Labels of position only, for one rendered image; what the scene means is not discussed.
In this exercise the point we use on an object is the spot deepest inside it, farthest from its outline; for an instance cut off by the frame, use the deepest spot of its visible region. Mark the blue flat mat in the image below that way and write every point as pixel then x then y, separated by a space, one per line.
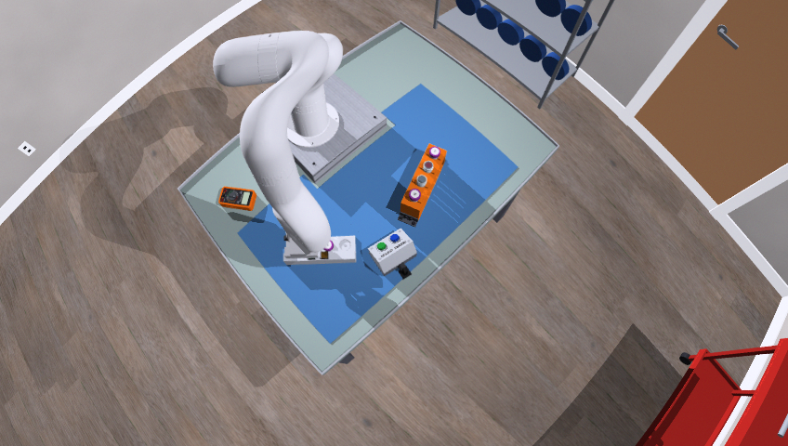
pixel 363 199

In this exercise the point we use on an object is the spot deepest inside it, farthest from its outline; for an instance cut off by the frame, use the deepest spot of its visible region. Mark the orange digital multimeter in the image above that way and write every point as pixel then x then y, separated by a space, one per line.
pixel 237 198

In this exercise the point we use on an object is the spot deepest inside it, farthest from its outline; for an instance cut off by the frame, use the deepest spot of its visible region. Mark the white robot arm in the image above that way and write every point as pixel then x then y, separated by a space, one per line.
pixel 300 59

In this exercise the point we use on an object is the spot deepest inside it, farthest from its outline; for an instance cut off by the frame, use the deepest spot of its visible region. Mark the orange tube rack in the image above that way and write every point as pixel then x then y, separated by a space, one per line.
pixel 407 206

